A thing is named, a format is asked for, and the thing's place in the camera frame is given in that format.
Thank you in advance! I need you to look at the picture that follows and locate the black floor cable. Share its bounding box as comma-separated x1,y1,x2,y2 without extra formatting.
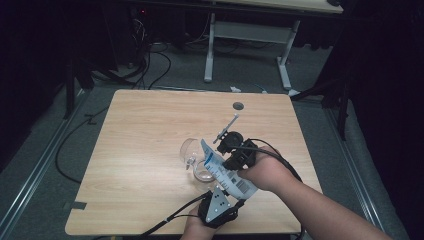
54,106,111,184

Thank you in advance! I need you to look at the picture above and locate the clear jar with beige rim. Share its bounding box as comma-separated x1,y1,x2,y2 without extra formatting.
179,138,218,183

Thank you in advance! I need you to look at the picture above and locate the black cable bundle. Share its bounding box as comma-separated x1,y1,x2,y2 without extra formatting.
91,19,173,91

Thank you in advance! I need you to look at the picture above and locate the person's right hand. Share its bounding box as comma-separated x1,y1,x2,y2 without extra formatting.
238,146,298,193

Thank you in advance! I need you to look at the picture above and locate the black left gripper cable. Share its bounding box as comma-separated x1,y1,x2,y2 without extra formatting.
141,191,212,238

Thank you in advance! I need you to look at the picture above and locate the white and blue pouch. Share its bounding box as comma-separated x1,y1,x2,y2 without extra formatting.
199,139,260,201

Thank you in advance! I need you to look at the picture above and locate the metal floor rail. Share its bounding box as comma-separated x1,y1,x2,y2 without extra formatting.
324,106,384,231
0,89,91,231

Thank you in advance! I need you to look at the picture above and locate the dark metal stand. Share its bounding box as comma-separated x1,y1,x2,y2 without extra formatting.
291,76,351,141
63,56,96,120

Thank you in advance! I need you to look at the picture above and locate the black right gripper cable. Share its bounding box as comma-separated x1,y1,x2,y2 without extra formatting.
248,137,306,240

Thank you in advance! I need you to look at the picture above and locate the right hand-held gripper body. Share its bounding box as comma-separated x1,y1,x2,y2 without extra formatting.
213,113,260,172

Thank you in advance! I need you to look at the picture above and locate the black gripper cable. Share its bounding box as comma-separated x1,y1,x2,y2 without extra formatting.
248,137,306,240
141,191,212,238

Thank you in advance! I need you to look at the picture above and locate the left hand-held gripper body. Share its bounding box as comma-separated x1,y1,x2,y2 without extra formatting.
197,184,247,230

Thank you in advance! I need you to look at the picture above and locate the dark tape strip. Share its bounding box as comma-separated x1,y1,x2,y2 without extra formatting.
63,201,88,211

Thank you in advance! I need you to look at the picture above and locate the white metal frame desk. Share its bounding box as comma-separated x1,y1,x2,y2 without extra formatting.
203,0,344,92

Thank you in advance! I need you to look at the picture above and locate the person's left hand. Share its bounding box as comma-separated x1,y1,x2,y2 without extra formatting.
179,205,218,240

